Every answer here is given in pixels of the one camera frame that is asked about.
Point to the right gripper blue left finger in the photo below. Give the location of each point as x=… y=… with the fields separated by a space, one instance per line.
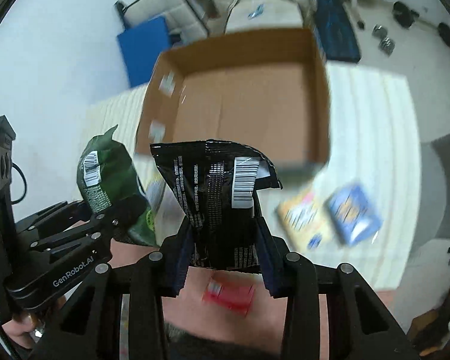
x=181 y=256

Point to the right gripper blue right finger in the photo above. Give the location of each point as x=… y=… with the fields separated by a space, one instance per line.
x=269 y=258

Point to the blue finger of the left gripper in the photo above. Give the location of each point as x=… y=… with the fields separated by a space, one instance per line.
x=114 y=222
x=53 y=219

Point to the green snack packet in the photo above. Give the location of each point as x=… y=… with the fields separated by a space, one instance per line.
x=105 y=176

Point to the yellow tissue pack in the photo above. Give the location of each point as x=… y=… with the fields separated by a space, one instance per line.
x=305 y=220

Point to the black snack packet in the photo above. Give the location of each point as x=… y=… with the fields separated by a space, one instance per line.
x=214 y=183

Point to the blue tissue pack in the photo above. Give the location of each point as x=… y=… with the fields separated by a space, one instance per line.
x=353 y=214

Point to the red snack packet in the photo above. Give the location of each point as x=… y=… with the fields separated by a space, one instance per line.
x=233 y=295

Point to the black fleece sleeve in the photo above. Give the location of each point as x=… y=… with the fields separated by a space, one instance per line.
x=183 y=345

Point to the blue gym mat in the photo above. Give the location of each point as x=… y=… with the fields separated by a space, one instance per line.
x=141 y=46

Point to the open cardboard box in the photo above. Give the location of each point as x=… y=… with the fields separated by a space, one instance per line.
x=265 y=88

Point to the grey shell chair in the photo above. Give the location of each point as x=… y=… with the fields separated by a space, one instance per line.
x=434 y=209

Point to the white padded folding chair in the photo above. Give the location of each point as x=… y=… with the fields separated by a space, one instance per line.
x=183 y=24

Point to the black weight bench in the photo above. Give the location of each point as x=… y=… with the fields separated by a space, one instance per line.
x=336 y=35

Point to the small blue item on seat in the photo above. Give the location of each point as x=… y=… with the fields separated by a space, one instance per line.
x=258 y=11

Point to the chrome dumbbell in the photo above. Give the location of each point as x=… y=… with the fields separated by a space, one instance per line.
x=380 y=32

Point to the barbell on floor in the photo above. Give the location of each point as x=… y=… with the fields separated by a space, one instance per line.
x=406 y=17

